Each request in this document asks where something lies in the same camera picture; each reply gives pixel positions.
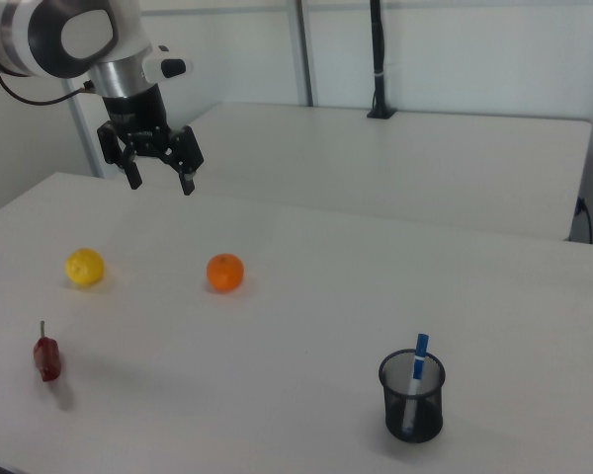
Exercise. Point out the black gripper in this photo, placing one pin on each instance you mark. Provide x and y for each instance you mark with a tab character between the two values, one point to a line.
133	113

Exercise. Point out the blue white marker pen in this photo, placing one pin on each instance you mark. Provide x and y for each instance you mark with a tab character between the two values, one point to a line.
421	345

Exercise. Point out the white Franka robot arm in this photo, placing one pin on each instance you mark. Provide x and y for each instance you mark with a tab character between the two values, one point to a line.
10	29

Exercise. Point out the black mesh pen cup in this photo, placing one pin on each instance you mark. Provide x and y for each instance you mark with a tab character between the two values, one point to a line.
425	415

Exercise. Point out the orange mandarin fruit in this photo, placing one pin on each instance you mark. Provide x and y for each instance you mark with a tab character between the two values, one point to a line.
225	272

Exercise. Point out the white side table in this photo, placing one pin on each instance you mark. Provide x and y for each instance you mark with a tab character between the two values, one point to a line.
375	163

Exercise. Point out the red chili pepper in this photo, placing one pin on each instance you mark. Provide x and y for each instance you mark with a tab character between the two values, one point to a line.
48	358

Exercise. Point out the black clamped pole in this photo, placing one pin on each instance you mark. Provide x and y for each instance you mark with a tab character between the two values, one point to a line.
378	49

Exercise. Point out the grey partition corner post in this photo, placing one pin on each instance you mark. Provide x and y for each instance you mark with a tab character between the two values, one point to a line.
85	138

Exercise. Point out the grey partition middle post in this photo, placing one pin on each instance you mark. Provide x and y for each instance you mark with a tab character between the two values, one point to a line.
304	49

